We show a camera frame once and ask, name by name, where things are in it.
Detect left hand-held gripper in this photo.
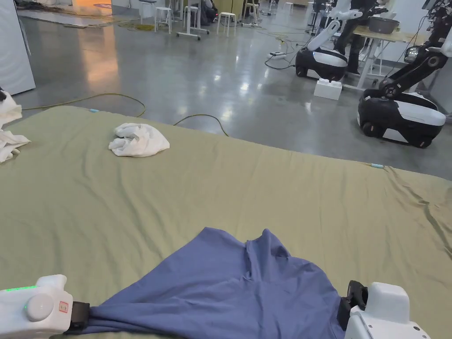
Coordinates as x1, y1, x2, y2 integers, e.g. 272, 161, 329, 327
0, 274, 91, 339

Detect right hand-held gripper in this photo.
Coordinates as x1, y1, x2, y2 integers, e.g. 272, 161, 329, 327
337, 280, 422, 339

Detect blue shirt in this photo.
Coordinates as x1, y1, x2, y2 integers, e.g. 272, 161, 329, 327
65, 227, 348, 339

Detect crumpled white cloth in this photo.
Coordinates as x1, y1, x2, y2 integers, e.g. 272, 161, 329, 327
0, 90, 32, 163

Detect bunched white cloth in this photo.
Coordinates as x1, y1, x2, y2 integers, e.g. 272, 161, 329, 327
108, 122, 171, 158

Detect white and black wheeled robot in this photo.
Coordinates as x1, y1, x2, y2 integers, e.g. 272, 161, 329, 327
295, 0, 365, 80
357, 0, 452, 149

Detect bed with pale green sheet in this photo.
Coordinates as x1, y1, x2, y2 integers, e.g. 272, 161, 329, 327
0, 105, 452, 339

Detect white appliance cabinet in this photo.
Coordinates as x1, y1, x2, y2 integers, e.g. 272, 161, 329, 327
0, 0, 37, 97

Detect wooden table with grey basin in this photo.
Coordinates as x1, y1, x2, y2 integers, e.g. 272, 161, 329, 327
340, 14, 419, 89

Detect white round stool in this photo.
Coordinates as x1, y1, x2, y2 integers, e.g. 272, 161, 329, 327
154, 7, 174, 35
216, 12, 237, 37

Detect white desk on castors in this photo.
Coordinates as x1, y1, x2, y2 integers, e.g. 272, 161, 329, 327
176, 0, 211, 40

